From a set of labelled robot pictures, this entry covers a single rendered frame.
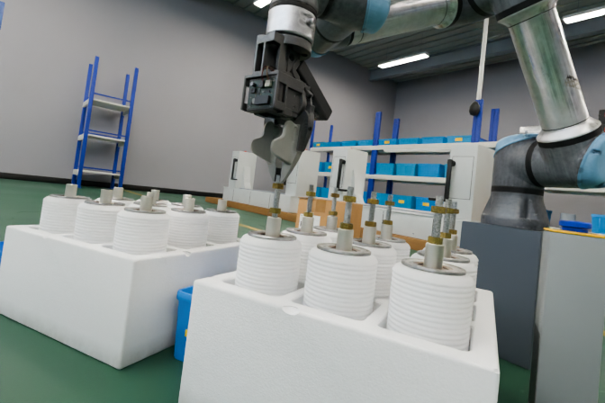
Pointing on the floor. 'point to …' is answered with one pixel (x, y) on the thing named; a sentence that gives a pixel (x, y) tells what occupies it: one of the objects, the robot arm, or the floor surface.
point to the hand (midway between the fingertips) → (282, 174)
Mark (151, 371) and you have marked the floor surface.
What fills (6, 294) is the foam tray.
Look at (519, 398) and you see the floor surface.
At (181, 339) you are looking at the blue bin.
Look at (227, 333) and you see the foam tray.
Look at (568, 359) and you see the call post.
